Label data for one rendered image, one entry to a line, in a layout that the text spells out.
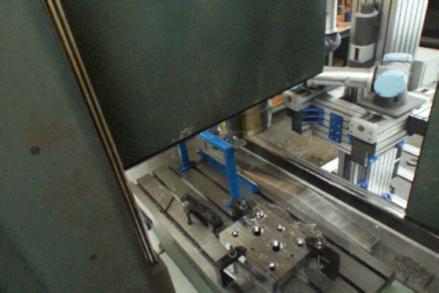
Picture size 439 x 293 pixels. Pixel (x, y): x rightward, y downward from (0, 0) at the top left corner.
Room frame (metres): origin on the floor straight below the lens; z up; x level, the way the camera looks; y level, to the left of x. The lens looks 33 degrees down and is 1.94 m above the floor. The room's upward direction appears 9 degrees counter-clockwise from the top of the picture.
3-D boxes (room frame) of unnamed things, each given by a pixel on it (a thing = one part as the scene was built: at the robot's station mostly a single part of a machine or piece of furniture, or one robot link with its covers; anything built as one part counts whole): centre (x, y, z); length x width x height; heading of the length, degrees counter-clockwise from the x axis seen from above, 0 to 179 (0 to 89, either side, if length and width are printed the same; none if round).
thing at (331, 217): (1.23, -0.32, 0.70); 0.90 x 0.30 x 0.16; 32
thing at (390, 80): (1.39, -0.62, 1.33); 0.55 x 0.15 x 0.12; 55
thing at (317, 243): (0.72, -0.29, 0.97); 0.13 x 0.03 x 0.15; 32
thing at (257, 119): (0.85, -0.09, 1.52); 0.16 x 0.16 x 0.12
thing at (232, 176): (1.11, -0.04, 1.05); 0.10 x 0.05 x 0.30; 122
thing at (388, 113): (1.39, -0.88, 1.13); 0.36 x 0.22 x 0.06; 117
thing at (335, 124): (1.57, -0.69, 0.94); 0.09 x 0.01 x 0.18; 27
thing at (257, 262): (0.81, -0.12, 0.97); 0.29 x 0.23 x 0.05; 32
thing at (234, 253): (0.74, 0.02, 0.97); 0.13 x 0.03 x 0.15; 122
